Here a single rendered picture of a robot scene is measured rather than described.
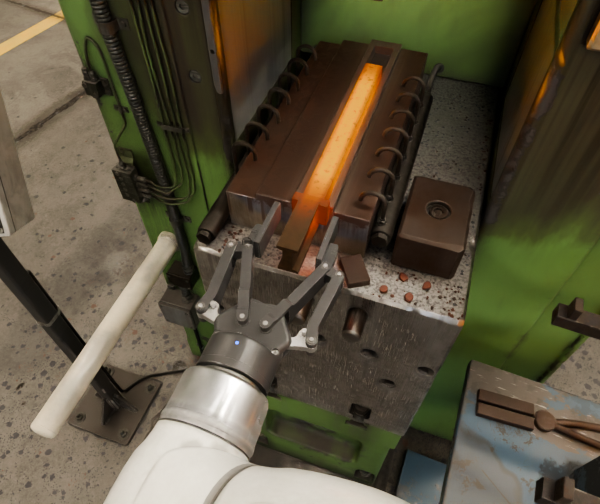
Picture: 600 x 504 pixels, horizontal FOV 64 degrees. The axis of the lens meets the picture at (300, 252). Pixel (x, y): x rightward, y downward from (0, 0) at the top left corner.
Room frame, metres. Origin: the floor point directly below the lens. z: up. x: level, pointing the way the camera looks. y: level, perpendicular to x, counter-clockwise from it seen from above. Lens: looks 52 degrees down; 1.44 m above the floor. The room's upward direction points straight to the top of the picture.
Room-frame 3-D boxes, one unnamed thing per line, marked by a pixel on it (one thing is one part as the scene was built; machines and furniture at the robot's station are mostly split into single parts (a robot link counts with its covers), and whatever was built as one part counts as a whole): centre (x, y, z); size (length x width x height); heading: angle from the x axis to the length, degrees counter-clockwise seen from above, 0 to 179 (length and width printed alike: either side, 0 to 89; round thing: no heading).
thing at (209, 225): (0.61, 0.07, 0.93); 0.40 x 0.03 x 0.03; 161
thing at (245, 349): (0.23, 0.05, 1.00); 0.09 x 0.08 x 0.07; 161
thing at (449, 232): (0.43, -0.18, 0.95); 0.12 x 0.08 x 0.06; 161
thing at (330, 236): (0.36, -0.03, 1.00); 0.07 x 0.01 x 0.03; 161
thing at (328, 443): (0.62, -0.12, 0.23); 0.55 x 0.37 x 0.47; 161
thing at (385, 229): (0.56, -0.16, 0.95); 0.34 x 0.03 x 0.03; 161
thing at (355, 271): (0.38, -0.07, 0.92); 0.04 x 0.03 x 0.01; 12
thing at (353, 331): (0.32, -0.07, 0.87); 0.04 x 0.03 x 0.03; 161
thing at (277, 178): (0.63, -0.06, 0.96); 0.42 x 0.20 x 0.09; 161
